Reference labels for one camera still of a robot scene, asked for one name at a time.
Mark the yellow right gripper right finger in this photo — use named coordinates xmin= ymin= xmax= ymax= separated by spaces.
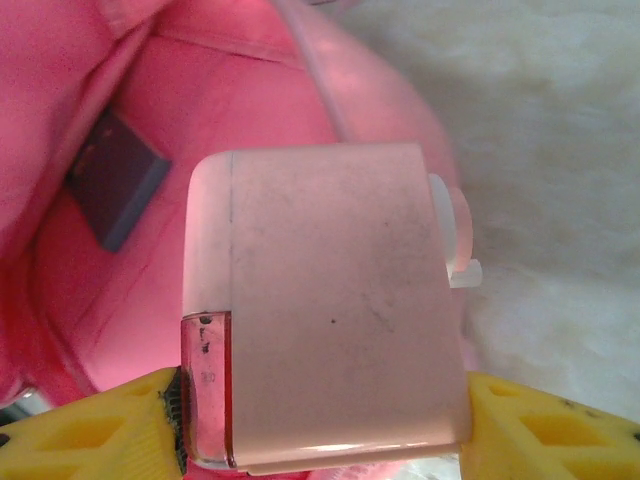
xmin=457 ymin=372 xmax=640 ymax=480

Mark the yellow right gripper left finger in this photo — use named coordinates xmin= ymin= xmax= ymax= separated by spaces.
xmin=0 ymin=368 xmax=189 ymax=480

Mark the pink pencil sharpener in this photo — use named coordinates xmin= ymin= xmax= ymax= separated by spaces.
xmin=179 ymin=142 xmax=485 ymax=477

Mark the teal notebook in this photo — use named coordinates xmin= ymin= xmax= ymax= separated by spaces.
xmin=67 ymin=108 xmax=175 ymax=254

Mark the pink backpack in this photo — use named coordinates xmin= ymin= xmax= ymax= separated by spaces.
xmin=0 ymin=0 xmax=471 ymax=480

